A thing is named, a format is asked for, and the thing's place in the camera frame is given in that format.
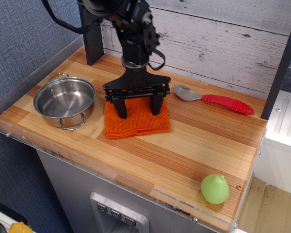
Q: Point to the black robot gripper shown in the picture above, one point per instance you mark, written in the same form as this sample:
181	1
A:
136	83

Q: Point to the orange knitted cloth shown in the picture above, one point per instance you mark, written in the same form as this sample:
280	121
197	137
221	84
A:
140	120

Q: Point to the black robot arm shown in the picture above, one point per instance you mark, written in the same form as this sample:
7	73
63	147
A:
133	22

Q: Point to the clear acrylic table guard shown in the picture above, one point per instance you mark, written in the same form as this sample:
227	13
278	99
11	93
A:
165	168

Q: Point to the silver steel pot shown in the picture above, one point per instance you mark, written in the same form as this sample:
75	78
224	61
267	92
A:
65	102

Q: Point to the grey toy fridge cabinet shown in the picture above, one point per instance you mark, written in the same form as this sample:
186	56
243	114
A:
74	186

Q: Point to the green plastic pear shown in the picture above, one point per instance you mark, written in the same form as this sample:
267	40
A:
215	189

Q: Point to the silver dispenser panel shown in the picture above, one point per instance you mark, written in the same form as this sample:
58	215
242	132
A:
118	213

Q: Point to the white plastic appliance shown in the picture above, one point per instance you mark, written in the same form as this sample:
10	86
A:
273	162

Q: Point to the black and yellow object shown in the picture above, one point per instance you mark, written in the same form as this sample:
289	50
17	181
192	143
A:
8	217

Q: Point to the red handled metal spoon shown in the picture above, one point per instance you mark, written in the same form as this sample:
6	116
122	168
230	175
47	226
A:
187	94

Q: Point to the left black frame post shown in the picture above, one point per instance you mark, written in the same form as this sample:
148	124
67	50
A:
92	39

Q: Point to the black frame post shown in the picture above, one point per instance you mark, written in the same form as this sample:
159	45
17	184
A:
92	39
278	80

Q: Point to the right black frame post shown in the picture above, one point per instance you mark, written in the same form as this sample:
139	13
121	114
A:
278	80

